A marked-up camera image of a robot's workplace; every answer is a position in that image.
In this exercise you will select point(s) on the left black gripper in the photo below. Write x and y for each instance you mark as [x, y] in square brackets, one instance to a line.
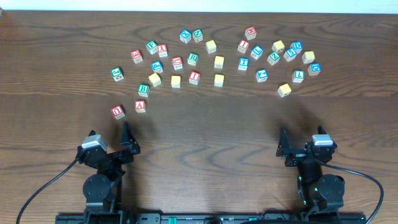
[115, 155]

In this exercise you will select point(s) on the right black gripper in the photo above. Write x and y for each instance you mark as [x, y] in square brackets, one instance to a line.
[300, 155]

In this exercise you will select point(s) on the green R letter block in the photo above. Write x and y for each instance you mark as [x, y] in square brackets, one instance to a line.
[192, 59]

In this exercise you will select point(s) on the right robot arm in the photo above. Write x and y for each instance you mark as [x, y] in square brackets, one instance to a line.
[321, 193]

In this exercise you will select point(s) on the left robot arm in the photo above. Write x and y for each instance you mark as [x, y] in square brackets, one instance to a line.
[103, 189]

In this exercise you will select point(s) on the red U block left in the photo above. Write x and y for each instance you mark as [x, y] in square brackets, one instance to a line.
[118, 112]

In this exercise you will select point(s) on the red u block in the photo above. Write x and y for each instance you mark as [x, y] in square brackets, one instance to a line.
[177, 63]
[118, 112]

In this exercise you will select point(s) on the red A letter block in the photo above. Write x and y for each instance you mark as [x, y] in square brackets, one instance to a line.
[140, 106]

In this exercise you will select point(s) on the green B letter block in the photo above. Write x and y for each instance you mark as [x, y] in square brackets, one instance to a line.
[143, 90]

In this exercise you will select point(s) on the green L letter block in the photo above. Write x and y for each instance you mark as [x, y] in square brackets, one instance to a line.
[298, 76]

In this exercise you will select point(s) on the green J letter block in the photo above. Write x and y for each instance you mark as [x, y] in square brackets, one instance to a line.
[117, 74]

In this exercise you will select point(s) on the blue D block right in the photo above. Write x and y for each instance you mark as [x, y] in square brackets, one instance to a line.
[314, 69]

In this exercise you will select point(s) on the blue d block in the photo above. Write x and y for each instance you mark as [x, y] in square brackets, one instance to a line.
[314, 69]
[296, 46]

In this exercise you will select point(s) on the blue Z letter block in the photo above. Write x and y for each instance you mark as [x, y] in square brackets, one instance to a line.
[261, 75]

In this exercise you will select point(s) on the yellow O letter block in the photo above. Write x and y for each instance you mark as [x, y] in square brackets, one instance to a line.
[175, 81]

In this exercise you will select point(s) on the blue P letter block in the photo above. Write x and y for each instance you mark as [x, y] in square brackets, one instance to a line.
[157, 67]

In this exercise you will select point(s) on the yellow 8 letter block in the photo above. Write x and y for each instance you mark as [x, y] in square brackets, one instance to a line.
[308, 57]

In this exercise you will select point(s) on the blue S letter block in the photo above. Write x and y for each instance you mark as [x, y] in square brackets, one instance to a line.
[290, 54]

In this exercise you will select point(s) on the green Z letter block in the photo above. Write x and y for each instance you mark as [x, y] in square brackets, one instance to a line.
[273, 58]

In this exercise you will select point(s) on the red G letter block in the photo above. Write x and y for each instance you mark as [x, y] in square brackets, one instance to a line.
[136, 56]

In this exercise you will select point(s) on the red I block centre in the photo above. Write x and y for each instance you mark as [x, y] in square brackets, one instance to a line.
[194, 77]

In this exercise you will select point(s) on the red i block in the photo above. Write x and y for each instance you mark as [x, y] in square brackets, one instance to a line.
[194, 77]
[243, 46]

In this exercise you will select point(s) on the blue D block upper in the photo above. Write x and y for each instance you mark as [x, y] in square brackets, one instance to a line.
[296, 46]

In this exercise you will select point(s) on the red U block centre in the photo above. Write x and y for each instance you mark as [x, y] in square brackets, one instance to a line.
[177, 63]

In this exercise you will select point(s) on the blue T letter block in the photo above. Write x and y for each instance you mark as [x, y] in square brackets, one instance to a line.
[243, 63]

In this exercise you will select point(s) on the blue L letter block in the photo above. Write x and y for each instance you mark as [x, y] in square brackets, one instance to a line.
[256, 52]

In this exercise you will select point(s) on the green F letter block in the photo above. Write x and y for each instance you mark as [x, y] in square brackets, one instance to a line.
[152, 47]

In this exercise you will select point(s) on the red Y letter block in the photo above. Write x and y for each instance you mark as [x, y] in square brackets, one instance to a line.
[162, 50]

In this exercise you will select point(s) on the red I block upper right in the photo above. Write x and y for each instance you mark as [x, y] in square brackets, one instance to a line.
[243, 46]

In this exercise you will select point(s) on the red H letter block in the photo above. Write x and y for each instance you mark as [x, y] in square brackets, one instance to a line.
[250, 33]

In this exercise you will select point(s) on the blue X letter block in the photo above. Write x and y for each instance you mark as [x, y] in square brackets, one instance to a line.
[185, 36]

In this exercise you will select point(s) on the yellow C letter block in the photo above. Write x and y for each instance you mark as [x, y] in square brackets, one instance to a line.
[211, 46]

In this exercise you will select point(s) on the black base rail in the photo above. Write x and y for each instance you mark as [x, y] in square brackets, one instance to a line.
[156, 218]

